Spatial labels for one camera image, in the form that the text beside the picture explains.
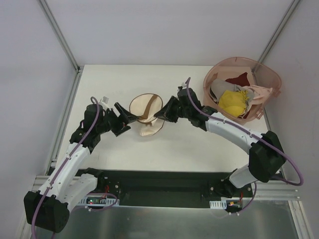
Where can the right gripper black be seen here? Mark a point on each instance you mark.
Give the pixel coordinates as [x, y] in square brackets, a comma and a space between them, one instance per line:
[173, 108]

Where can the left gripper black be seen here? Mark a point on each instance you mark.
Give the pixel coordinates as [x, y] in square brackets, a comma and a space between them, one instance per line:
[117, 120]

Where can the beige round mesh laundry bag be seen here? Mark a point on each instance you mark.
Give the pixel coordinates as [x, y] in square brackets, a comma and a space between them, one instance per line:
[145, 106]

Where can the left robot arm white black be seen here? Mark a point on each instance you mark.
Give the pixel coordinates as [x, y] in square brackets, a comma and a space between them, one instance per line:
[51, 205]

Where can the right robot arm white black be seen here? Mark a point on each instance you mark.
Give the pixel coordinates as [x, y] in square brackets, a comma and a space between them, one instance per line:
[263, 149]

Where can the grey beige bra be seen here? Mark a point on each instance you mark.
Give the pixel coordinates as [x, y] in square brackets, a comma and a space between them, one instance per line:
[218, 88]

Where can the yellow bra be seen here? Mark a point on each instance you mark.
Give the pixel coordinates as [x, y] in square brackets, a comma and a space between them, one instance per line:
[233, 103]

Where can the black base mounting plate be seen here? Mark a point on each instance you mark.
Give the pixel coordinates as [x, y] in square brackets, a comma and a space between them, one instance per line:
[168, 189]

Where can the dark red garment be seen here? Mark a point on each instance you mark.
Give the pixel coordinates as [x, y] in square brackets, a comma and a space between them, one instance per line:
[241, 80]

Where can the light pink garment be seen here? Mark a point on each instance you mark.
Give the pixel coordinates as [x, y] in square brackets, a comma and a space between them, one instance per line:
[255, 95]

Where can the pink translucent plastic basket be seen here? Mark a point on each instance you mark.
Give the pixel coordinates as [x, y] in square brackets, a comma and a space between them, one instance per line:
[258, 74]

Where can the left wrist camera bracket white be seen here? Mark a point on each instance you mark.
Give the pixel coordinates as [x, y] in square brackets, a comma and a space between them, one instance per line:
[104, 103]

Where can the wrist camera bracket white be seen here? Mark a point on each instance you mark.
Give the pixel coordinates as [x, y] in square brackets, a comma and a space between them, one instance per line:
[182, 86]
[104, 103]

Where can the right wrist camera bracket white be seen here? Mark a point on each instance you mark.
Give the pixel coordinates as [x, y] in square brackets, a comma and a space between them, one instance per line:
[182, 86]

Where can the left aluminium frame post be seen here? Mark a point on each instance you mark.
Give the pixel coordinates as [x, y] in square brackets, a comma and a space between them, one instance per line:
[59, 35]

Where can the aluminium frame post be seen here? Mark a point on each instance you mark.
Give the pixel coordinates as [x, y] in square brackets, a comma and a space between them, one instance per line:
[294, 4]
[59, 35]

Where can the left white cable duct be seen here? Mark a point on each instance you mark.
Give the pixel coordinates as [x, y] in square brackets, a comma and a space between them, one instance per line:
[98, 202]

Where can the white cable duct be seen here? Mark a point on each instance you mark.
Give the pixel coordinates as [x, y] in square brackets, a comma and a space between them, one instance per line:
[221, 205]
[98, 202]

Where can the right white cable duct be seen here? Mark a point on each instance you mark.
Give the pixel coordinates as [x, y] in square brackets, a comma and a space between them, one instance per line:
[221, 205]

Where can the right aluminium frame post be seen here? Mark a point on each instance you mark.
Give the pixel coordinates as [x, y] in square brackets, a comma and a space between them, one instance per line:
[294, 4]

